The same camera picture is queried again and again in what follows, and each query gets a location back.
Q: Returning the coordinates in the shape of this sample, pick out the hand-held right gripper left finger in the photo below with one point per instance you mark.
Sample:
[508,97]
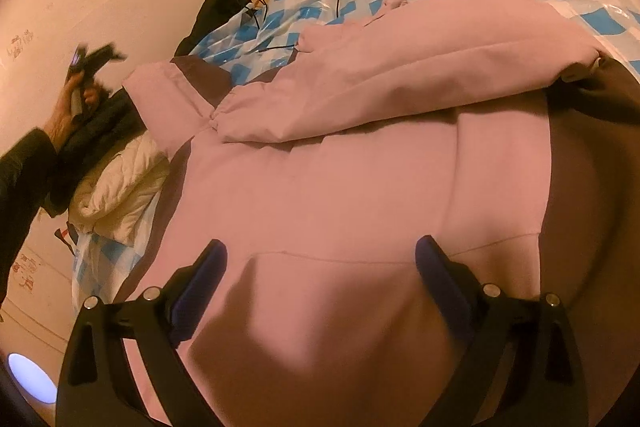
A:
[197,294]

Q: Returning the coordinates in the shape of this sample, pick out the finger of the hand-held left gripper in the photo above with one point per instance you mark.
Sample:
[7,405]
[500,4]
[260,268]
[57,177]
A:
[111,52]

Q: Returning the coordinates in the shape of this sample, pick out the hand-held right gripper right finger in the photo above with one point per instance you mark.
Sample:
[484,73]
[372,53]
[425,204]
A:
[442,287]

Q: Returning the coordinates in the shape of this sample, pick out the pink and brown hoodie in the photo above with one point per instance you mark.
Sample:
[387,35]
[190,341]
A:
[325,187]

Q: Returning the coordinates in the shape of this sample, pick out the person's left forearm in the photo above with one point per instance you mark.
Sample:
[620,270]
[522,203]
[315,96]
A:
[22,197]

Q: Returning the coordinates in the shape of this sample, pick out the person's left hand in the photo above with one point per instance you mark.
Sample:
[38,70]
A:
[64,119]

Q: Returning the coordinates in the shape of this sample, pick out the dark blue cloth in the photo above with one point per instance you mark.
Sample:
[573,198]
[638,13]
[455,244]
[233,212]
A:
[106,123]

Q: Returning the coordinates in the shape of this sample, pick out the black cloth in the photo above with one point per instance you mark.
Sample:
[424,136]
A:
[215,9]

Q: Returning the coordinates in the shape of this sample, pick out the round white light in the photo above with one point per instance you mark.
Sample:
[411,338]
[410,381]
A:
[30,374]

